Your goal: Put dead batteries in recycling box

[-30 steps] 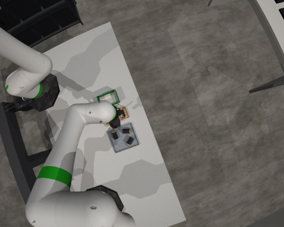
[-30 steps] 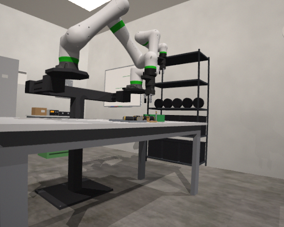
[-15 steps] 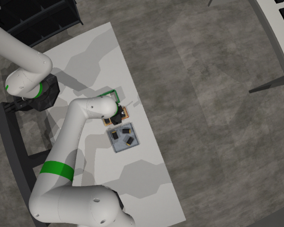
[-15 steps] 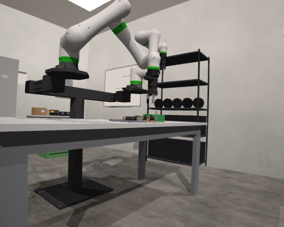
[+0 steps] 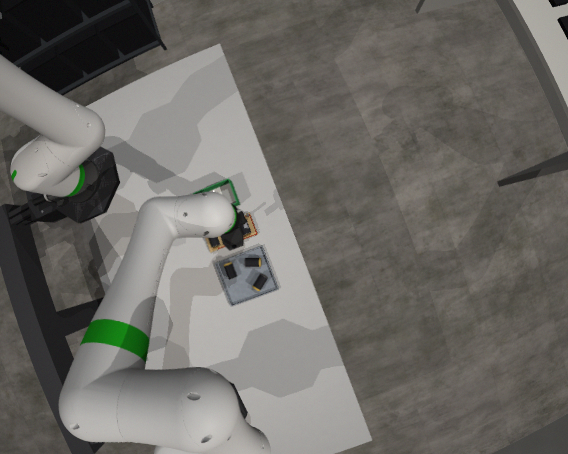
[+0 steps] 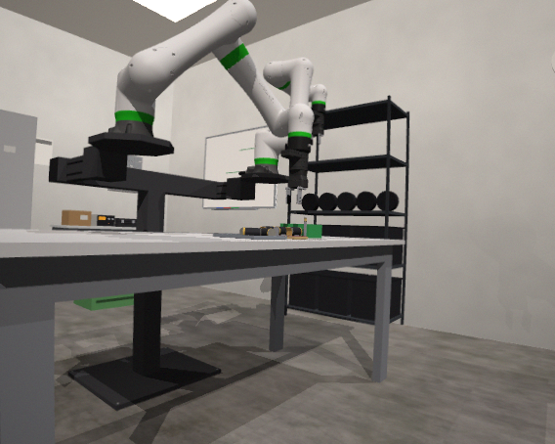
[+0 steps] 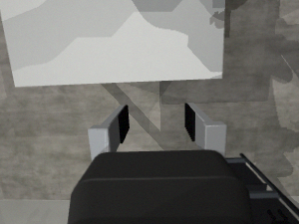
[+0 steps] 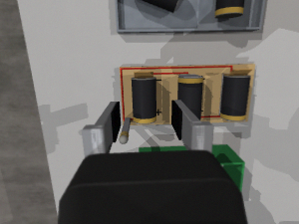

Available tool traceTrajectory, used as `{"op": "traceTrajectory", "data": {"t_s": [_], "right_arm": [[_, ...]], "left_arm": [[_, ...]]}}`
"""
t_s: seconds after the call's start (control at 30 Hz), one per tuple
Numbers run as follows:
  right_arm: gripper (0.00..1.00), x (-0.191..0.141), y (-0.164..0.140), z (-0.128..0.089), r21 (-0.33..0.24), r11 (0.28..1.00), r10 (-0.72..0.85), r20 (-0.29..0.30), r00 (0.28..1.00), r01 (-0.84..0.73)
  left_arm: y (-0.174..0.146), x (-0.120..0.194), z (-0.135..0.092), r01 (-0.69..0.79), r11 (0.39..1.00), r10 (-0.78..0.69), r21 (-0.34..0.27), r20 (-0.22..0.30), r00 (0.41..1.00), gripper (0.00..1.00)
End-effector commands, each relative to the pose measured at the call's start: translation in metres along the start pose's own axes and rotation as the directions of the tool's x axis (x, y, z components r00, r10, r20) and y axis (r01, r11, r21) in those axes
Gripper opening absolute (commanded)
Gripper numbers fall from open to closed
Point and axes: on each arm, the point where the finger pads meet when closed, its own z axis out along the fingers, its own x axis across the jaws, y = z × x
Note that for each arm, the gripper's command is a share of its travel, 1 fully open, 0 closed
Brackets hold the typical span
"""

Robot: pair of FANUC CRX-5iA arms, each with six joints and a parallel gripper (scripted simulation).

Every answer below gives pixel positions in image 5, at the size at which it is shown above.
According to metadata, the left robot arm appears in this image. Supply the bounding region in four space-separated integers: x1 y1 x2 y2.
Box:
0 54 105 207

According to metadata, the tan battery holder board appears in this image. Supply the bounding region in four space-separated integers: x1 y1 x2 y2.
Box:
205 212 258 252

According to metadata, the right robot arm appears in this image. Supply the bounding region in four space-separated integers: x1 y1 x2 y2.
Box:
59 191 271 454

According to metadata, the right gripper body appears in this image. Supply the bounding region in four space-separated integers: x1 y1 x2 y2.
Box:
220 204 246 251

